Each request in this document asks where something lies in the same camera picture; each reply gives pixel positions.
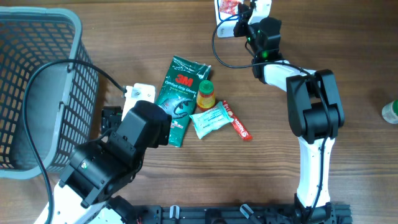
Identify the green lid jar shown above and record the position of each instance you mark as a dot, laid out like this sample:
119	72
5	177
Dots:
389	112

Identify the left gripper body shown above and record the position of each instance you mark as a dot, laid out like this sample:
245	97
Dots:
112	117

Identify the grey plastic mesh basket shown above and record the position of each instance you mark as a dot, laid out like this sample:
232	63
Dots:
48	94

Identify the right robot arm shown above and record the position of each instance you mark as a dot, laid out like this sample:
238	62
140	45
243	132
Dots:
315	111

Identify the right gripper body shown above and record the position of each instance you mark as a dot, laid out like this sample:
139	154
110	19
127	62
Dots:
241	26

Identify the red sachet pack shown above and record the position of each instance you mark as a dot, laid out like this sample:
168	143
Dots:
236	123

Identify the green 3M gloves packet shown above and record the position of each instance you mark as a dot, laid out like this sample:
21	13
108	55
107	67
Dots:
178	94

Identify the mint green wipes packet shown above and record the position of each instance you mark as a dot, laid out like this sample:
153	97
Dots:
210	120

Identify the red white tissue packet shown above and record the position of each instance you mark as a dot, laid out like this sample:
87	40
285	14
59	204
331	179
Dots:
229	6

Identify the sriracha bottle green cap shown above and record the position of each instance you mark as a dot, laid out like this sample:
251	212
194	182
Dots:
206	96

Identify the white barcode scanner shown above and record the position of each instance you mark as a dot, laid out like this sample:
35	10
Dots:
227	21

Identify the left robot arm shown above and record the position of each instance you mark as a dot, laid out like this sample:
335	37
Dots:
98	169

